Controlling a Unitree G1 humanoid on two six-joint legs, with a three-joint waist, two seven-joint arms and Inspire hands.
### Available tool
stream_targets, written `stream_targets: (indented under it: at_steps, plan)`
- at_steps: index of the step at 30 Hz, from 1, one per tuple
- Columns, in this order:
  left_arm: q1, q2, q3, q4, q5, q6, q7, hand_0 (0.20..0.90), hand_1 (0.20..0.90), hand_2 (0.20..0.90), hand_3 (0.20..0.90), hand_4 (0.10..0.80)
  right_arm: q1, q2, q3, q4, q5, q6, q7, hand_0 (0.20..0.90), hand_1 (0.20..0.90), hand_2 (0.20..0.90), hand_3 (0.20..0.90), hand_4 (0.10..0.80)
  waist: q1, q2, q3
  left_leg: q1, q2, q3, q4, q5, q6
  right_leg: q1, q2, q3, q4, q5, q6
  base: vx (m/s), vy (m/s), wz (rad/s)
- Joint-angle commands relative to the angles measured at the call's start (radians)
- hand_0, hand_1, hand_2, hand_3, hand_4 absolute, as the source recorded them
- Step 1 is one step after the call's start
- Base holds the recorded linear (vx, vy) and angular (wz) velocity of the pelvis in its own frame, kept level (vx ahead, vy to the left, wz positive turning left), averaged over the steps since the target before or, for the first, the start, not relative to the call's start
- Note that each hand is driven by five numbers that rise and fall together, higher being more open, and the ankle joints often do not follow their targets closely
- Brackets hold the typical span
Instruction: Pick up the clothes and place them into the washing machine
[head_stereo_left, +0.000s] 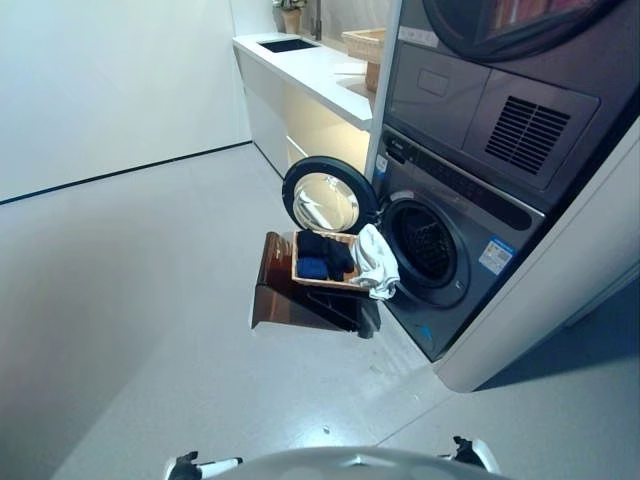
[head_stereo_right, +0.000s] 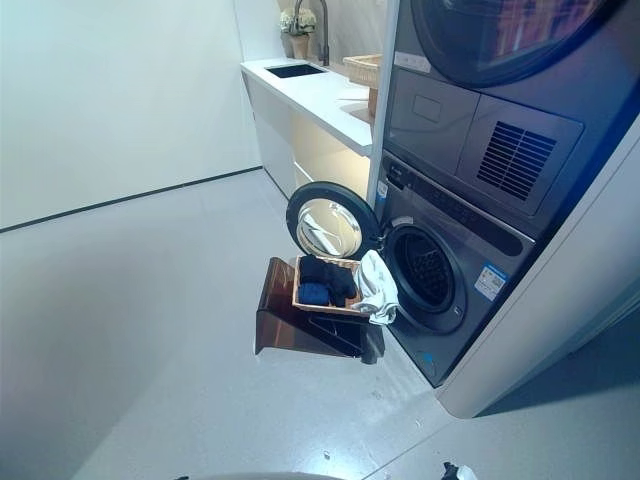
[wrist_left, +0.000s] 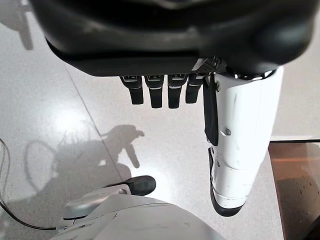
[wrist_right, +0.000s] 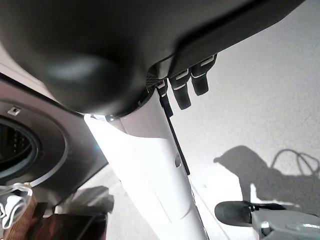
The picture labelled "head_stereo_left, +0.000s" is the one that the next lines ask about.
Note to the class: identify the small wicker storage basket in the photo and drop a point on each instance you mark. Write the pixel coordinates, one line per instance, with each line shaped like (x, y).
(367, 47)

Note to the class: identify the small blue sticker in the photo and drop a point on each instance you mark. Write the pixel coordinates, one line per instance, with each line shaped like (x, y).
(382, 165)

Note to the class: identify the white garment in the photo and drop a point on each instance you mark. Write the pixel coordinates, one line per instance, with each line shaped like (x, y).
(375, 255)

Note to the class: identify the energy label sticker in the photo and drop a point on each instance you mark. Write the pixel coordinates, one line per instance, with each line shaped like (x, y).
(497, 256)

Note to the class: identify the potted plant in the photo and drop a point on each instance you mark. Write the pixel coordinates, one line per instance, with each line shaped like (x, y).
(290, 17)

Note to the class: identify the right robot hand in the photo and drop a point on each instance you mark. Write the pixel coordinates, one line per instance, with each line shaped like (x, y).
(480, 452)

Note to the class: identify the round glass washer door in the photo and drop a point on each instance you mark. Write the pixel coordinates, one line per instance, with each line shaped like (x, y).
(325, 197)

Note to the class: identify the brown glossy stool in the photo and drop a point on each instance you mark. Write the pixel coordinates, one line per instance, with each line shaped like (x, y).
(280, 300)

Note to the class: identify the black garment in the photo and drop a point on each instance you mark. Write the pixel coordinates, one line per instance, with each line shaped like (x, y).
(340, 260)

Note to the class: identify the black countertop sink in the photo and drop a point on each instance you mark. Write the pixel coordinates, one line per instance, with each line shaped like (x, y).
(287, 46)

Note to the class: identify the white counter cabinet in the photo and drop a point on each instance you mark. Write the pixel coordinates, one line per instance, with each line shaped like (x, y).
(310, 85)

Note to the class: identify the rectangular wicker laundry basket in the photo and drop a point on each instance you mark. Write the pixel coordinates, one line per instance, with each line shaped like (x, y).
(325, 284)

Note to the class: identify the grey stacked dryer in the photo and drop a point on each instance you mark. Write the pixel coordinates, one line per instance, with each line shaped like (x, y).
(450, 100)

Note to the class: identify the navy folded garment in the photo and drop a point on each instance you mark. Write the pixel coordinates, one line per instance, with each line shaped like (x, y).
(312, 245)

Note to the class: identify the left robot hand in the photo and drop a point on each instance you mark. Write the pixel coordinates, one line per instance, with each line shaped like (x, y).
(185, 465)

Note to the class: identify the blue folded garment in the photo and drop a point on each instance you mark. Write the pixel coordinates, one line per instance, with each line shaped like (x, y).
(312, 267)

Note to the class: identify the metal faucet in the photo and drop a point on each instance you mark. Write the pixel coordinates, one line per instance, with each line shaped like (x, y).
(316, 20)

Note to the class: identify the silver robot torso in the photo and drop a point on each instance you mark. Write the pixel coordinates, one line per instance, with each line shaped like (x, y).
(345, 465)

